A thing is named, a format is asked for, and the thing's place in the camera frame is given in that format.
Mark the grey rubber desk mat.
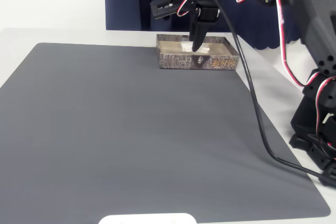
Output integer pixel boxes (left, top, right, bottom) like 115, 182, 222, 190
0, 42, 331, 222

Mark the white flat device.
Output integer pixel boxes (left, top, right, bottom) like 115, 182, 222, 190
98, 212, 197, 224

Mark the bark print cardboard box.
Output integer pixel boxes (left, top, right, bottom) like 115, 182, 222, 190
156, 34, 241, 71

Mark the black wrist camera mount plate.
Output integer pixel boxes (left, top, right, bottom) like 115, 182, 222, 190
150, 0, 194, 22

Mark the black camera cable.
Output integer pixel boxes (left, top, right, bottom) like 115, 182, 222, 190
194, 0, 336, 185

